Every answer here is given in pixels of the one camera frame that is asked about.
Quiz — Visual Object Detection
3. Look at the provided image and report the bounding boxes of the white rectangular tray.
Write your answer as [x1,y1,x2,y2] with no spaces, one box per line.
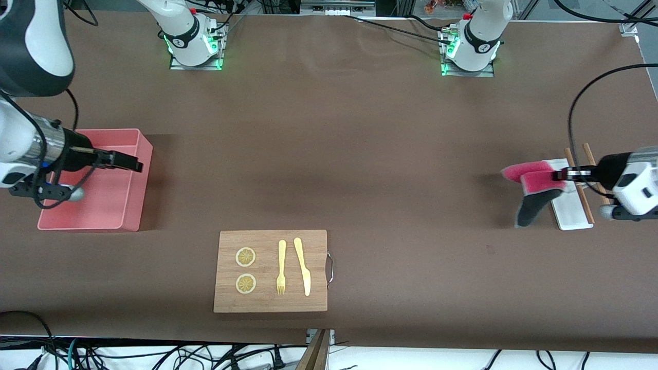
[545,159,594,231]

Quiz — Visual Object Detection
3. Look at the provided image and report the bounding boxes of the yellow plastic fork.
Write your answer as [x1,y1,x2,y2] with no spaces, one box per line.
[276,239,287,295]

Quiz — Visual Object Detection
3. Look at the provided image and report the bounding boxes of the wooden plank piece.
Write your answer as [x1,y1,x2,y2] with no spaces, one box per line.
[296,329,332,370]

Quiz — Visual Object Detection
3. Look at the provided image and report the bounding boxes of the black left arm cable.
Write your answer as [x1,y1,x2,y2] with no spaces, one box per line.
[553,0,658,200]

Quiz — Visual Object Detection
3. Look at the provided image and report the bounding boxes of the pink and grey cloth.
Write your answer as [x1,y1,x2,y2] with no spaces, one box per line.
[501,160,569,228]

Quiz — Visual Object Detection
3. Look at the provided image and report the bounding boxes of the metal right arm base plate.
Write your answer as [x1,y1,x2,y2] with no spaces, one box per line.
[170,21,228,71]

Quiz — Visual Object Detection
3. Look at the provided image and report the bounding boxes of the black floor cable bundle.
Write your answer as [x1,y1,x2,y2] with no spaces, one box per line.
[31,342,309,370]

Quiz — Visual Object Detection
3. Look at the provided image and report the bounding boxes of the long black table cable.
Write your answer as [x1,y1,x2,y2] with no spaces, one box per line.
[342,14,458,44]

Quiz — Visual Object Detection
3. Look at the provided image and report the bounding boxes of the wooden cutting board with handle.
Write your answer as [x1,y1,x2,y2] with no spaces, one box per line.
[213,230,335,313]

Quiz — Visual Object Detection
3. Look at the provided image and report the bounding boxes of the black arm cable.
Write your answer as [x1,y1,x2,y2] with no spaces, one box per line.
[553,0,658,200]
[0,87,101,209]

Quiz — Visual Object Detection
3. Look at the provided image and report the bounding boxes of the pink plastic bin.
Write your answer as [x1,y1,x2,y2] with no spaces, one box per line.
[37,128,154,232]

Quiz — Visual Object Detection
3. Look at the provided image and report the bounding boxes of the yellow plastic knife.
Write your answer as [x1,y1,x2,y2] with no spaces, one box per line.
[294,237,312,297]

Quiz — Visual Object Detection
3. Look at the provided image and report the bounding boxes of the teal floor cable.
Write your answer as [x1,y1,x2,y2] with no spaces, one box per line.
[66,338,84,370]

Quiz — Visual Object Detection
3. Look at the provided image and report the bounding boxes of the thick black floor cable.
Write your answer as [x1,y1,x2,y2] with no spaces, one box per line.
[0,310,58,370]

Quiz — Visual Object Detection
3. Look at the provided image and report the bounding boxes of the aluminium frame bracket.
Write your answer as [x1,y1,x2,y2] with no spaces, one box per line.
[618,0,658,36]

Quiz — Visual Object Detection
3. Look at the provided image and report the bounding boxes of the grey power strip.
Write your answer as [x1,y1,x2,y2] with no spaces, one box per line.
[300,0,377,16]

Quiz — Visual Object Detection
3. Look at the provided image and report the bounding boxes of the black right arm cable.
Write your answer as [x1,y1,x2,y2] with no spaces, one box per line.
[0,87,101,209]

